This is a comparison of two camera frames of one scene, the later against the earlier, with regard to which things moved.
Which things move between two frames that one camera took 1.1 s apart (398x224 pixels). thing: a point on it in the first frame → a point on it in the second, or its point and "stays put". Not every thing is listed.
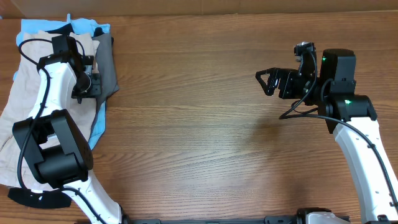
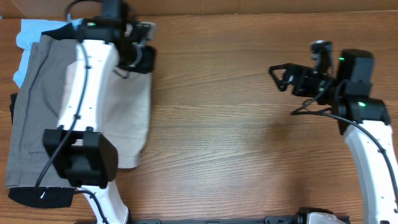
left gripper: x=96 y=90 → x=149 y=64
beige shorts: x=20 y=101 → x=124 y=111
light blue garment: x=30 y=25 stays put
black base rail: x=275 y=219 stays put
